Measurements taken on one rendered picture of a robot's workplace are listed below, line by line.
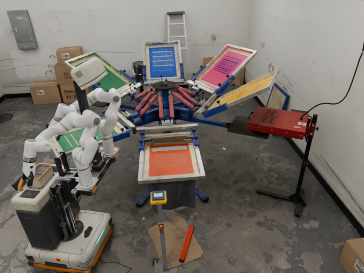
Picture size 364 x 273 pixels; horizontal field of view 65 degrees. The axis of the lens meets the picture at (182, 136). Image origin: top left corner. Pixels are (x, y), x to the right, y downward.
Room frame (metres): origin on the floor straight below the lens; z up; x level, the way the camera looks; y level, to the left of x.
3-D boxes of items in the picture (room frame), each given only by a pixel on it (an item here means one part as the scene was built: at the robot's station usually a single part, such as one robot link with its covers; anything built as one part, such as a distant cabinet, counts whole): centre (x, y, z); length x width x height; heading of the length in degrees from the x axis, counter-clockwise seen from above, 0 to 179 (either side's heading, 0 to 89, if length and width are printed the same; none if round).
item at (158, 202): (1.74, 0.21, 0.48); 0.22 x 0.22 x 0.96; 4
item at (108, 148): (2.15, 0.67, 1.21); 0.16 x 0.13 x 0.15; 79
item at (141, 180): (2.31, 0.13, 0.97); 0.79 x 0.58 x 0.04; 4
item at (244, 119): (3.07, -0.41, 0.91); 1.34 x 0.40 x 0.08; 64
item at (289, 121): (2.73, -1.08, 1.06); 0.61 x 0.46 x 0.12; 64
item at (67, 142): (2.86, 0.95, 1.05); 1.08 x 0.61 x 0.23; 124
